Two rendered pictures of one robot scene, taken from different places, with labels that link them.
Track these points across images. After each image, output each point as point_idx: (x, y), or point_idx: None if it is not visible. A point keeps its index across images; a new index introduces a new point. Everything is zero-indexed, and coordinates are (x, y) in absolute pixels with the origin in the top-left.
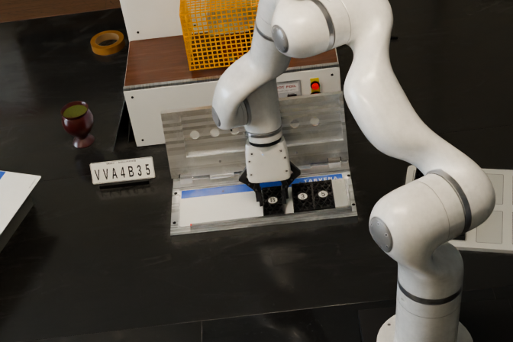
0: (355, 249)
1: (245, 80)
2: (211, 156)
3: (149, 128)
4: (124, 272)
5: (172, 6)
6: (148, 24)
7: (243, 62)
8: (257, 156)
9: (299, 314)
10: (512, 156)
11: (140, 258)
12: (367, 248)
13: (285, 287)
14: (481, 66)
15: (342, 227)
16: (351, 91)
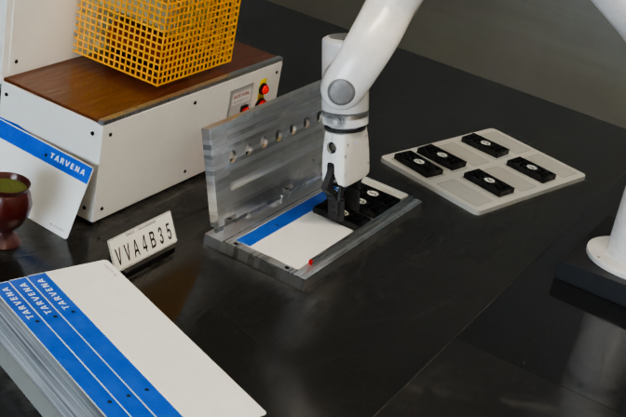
0: (455, 230)
1: (395, 27)
2: (251, 183)
3: (112, 186)
4: (310, 336)
5: (61, 15)
6: (30, 47)
7: (379, 7)
8: (352, 147)
9: (510, 292)
10: (430, 130)
11: (300, 317)
12: (462, 226)
13: (463, 279)
14: (292, 74)
15: (415, 219)
16: None
